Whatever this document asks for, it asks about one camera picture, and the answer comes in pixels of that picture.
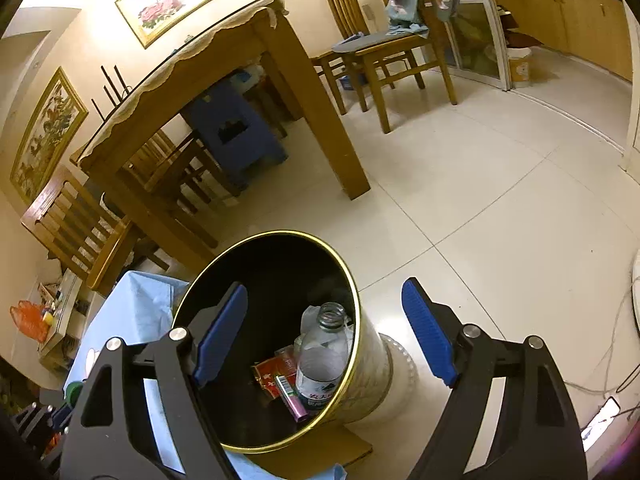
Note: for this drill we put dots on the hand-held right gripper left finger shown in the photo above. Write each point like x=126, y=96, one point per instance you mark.
x=220, y=335

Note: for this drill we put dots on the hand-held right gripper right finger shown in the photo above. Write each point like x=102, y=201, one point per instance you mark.
x=430, y=330

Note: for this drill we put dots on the red cigarette packet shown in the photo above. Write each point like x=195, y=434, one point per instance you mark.
x=267, y=372

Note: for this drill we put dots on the red snack wrapper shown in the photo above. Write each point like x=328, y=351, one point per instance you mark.
x=287, y=355

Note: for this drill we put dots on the black gold-rimmed bin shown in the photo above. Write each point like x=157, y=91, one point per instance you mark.
x=280, y=280

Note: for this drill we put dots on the pink small box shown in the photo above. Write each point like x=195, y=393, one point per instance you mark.
x=292, y=397

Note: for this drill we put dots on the clear plastic bottle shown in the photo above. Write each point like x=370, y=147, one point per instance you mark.
x=320, y=360

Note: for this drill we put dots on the brown cardboard piece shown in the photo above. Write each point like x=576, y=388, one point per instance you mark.
x=325, y=450

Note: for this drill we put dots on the beige coffee table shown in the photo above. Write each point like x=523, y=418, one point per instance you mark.
x=65, y=315

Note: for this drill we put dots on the small yellow item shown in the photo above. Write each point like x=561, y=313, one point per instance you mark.
x=47, y=318

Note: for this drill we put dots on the wooden dining chair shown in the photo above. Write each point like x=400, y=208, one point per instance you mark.
x=330, y=67
x=65, y=210
x=170, y=165
x=390, y=55

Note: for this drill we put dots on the red plastic bag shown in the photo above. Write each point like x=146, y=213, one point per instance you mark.
x=30, y=320

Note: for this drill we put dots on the white power strip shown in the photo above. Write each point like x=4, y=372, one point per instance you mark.
x=602, y=417

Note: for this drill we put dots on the blue plastic stool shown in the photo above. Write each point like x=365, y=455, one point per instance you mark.
x=235, y=130

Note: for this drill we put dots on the wooden dining table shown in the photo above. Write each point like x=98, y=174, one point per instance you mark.
x=320, y=110

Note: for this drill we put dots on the beige lace table cover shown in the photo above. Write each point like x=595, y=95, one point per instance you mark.
x=165, y=75

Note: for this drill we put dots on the gold framed bird painting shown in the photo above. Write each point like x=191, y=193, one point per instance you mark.
x=47, y=132

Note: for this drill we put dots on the beige bucket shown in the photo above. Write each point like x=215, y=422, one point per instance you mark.
x=520, y=65

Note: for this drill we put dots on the grey seat cushion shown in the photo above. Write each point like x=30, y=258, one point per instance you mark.
x=375, y=40

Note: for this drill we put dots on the glass sliding door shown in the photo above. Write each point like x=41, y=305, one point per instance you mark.
x=480, y=25

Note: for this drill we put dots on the wooden kitchen cabinets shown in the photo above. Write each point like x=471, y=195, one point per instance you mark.
x=575, y=15

